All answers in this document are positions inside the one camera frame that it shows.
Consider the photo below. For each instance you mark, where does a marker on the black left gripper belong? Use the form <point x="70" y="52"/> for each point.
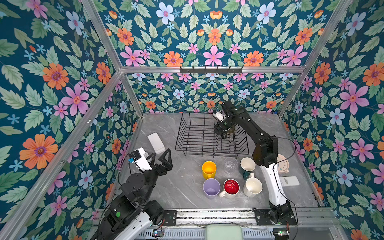
<point x="168" y="165"/>

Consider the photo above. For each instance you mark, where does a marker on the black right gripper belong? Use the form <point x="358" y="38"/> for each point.
<point x="220" y="127"/>

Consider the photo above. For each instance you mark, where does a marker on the yellow plastic mug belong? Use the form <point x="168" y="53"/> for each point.
<point x="209" y="169"/>

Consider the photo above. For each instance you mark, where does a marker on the black mug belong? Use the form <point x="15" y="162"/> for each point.
<point x="227" y="134"/>

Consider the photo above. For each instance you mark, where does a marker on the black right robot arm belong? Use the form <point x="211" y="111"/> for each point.
<point x="265" y="155"/>

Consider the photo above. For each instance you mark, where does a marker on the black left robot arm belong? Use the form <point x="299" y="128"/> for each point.
<point x="131" y="212"/>

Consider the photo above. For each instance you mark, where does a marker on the white rectangular box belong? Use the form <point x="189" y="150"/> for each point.
<point x="156" y="143"/>

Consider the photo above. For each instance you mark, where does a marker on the clear glass cup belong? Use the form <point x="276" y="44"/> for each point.
<point x="230" y="165"/>

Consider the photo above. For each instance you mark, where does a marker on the green and cream mug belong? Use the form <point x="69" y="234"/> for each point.
<point x="246" y="167"/>

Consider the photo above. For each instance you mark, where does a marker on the lavender plastic cup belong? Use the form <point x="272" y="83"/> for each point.
<point x="211" y="188"/>

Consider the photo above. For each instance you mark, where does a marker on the red interior white mug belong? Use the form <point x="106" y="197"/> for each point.
<point x="230" y="189"/>

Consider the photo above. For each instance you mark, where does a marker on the cream ceramic mug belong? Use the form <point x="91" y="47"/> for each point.
<point x="253" y="186"/>

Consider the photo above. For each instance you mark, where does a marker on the pink round alarm clock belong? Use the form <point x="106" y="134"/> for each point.
<point x="283" y="164"/>

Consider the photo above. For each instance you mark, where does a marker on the pale green box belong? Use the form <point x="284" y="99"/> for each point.
<point x="223" y="232"/>

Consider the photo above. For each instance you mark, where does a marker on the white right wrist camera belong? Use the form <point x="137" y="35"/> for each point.
<point x="220" y="116"/>

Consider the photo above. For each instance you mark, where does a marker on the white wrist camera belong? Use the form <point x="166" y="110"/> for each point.
<point x="220" y="116"/>
<point x="139" y="159"/>

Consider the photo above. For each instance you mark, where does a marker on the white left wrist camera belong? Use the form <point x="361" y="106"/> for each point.
<point x="139" y="159"/>

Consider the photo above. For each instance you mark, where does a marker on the black wire dish rack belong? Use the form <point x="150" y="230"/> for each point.
<point x="196" y="136"/>

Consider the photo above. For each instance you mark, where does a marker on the metal hook rail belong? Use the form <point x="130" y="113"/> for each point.
<point x="211" y="70"/>

